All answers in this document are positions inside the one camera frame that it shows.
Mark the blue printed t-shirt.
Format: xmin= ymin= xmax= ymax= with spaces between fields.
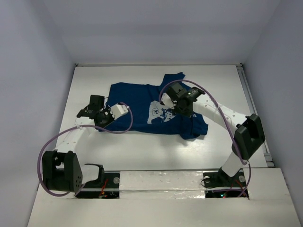
xmin=107 ymin=72 xmax=208 ymax=140

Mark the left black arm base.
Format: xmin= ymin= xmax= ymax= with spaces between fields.
xmin=76 ymin=172 xmax=120 ymax=199

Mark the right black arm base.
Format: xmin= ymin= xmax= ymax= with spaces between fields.
xmin=200 ymin=171 xmax=249 ymax=199

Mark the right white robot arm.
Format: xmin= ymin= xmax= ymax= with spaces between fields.
xmin=159 ymin=79 xmax=265 ymax=185

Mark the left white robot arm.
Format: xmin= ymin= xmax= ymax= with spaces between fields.
xmin=37 ymin=95 xmax=128 ymax=197

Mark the white foam strip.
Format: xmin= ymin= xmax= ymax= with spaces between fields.
xmin=119 ymin=171 xmax=205 ymax=200

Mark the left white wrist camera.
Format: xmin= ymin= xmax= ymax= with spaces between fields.
xmin=110 ymin=104 xmax=128 ymax=120

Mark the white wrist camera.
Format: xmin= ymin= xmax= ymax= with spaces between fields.
xmin=110 ymin=104 xmax=128 ymax=120
xmin=161 ymin=93 xmax=176 ymax=109

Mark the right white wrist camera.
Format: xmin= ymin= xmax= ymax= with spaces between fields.
xmin=161 ymin=93 xmax=176 ymax=109

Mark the aluminium rail at right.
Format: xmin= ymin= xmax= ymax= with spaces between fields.
xmin=236 ymin=63 xmax=275 ymax=168

